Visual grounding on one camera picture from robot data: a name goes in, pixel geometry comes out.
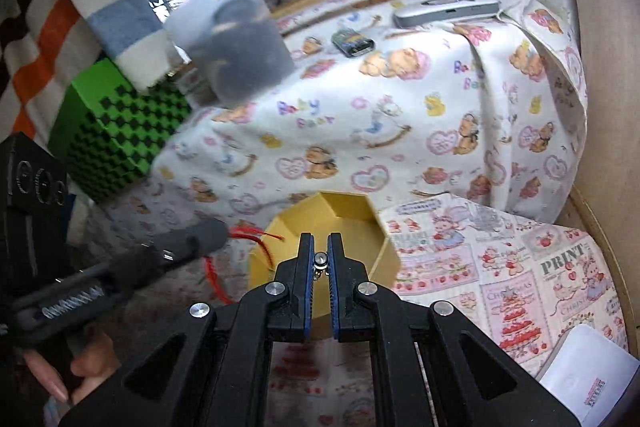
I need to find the green black checkered box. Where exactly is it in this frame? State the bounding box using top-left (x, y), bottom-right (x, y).
top-left (48, 58), bottom-right (191, 202)

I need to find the black device with dials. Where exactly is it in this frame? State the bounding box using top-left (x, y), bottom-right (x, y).
top-left (1, 132), bottom-right (70, 295)

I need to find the pastel striped towel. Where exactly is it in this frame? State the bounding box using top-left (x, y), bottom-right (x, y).
top-left (70, 0), bottom-right (181, 93)

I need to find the left hand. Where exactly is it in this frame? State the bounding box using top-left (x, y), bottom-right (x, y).
top-left (23, 326), bottom-right (120, 405)

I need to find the white card packet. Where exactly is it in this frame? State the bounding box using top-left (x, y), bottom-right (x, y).
top-left (536, 324), bottom-right (639, 426)

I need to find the baby bear print cloth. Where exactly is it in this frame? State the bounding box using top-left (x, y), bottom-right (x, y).
top-left (87, 0), bottom-right (587, 256)

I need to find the small silver charm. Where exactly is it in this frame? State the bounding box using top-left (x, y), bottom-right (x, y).
top-left (314, 251), bottom-right (329, 281)

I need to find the clear plastic lidded container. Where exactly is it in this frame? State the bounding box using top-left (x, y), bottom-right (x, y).
top-left (164, 0), bottom-right (295, 108)

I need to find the striped canvas tote bag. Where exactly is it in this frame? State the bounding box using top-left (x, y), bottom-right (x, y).
top-left (1, 0), bottom-right (105, 145)

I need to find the strawberry print cloth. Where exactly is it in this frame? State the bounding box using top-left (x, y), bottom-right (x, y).
top-left (266, 194), bottom-right (637, 426)

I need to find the gold octagonal jewelry box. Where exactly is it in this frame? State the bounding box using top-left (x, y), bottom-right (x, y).
top-left (248, 192), bottom-right (400, 343)

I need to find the small dark lighter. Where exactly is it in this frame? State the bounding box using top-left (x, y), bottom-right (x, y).
top-left (331, 28), bottom-right (375, 57)

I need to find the red string bracelet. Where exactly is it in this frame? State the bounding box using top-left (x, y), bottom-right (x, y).
top-left (203, 225), bottom-right (286, 306)

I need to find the silver smartphone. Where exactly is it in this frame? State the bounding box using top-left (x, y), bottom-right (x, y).
top-left (393, 0), bottom-right (500, 28)

